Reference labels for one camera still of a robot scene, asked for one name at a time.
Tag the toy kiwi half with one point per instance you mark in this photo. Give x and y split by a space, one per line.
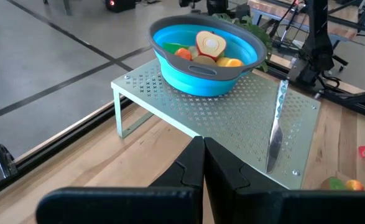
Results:
194 51

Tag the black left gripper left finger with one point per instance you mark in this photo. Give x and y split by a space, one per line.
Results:
176 193

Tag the small red toy fruit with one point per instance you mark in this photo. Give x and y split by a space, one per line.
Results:
333 183

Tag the black computer tower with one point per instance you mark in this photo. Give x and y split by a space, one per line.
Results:
120 4

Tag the silver toy knife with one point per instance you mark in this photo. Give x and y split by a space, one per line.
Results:
277 133

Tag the blue collapsible colander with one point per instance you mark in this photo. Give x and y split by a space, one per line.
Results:
194 82

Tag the artificial potted monstera plant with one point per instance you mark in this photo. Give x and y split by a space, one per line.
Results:
258 32

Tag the grey metal desk frame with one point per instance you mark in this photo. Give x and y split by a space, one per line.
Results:
67 6

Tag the green toy fruit half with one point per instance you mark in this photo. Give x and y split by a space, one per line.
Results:
173 47

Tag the red toy apple half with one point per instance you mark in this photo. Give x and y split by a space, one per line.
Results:
210 43

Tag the wooden table with blue legs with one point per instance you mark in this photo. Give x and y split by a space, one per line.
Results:
263 4

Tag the small orange toy fruit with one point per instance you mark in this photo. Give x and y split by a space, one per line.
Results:
235 63
183 53
354 185

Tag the olive-brown toy kiwi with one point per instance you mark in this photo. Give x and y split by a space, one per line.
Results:
204 60

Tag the mint green perforated rack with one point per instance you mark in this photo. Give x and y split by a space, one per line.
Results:
225 118

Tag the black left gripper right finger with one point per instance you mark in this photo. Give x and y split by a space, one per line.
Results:
247 199

